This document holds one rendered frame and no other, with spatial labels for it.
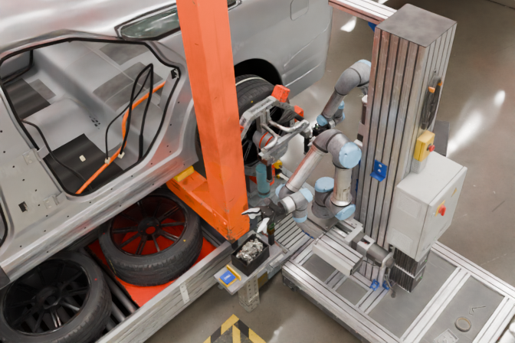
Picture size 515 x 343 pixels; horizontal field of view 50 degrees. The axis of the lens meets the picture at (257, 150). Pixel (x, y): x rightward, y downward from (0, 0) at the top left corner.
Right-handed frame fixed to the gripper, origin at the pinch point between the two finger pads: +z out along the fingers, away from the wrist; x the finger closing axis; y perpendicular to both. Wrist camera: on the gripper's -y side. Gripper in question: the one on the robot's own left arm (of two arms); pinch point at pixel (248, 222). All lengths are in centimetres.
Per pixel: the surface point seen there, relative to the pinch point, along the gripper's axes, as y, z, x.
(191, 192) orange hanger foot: 44, -1, 88
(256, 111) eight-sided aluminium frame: 1, -53, 80
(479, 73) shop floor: 107, -322, 132
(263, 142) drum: 24, -53, 78
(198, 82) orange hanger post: -56, -6, 43
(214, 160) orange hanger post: -5.4, -6.8, 46.6
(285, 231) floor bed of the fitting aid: 109, -59, 76
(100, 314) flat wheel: 74, 79, 59
